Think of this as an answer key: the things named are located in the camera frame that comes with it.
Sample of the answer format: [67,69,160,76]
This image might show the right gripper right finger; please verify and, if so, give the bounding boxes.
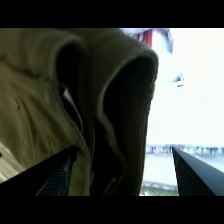
[171,146,224,197]

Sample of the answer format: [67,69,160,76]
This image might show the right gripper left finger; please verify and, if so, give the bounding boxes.
[0,145,79,197]

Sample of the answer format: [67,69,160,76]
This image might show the olive green garment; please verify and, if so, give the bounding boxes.
[0,28,160,197]

